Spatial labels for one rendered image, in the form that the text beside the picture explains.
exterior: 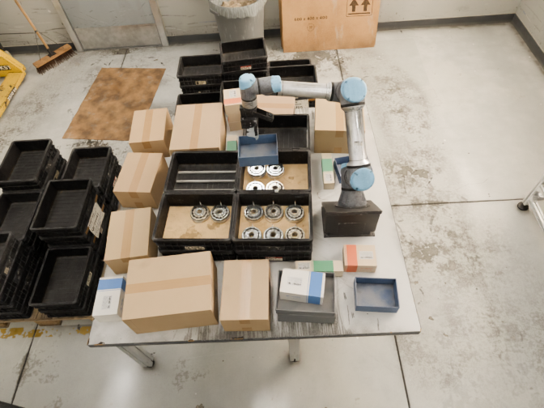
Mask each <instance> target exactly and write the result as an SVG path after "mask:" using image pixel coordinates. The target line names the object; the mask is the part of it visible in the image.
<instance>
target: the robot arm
mask: <svg viewBox="0 0 544 408"><path fill-rule="evenodd" d="M239 88H240V96H241V102H242V104H240V115H241V117H240V122H241V128H242V129H247V131H248V133H247V136H249V137H254V138H255V139H256V140H257V139H258V118H261V119H263V120H266V121H269V122H272V121H273V120H274V114H273V113H270V112H267V111H266V110H263V109H260V108H258V107H257V95H264V96H290V97H302V98H314V99H326V100H327V101H331V102H337V103H340V105H341V110H343V111H344V113H345V122H346V137H347V146H348V154H349V162H348V163H344V164H342V165H341V193H340V196H339V199H338V205H339V206H344V207H361V206H366V205H367V201H366V198H365V196H364V193H363V192H364V191H365V190H368V189H370V188H371V187H372V186H373V184H374V181H375V176H374V173H373V172H372V170H371V162H370V161H369V160H368V159H367V152H366V142H365V133H364V124H363V107H364V106H365V96H366V94H367V86H366V83H365V82H364V81H363V80H362V79H360V78H357V77H350V78H347V79H345V80H342V81H340V82H329V83H305V82H292V81H281V79H280V76H278V75H275V76H273V75H272V76H269V77H263V78H255V77H254V75H253V74H243V75H241V76H240V78H239Z"/></svg>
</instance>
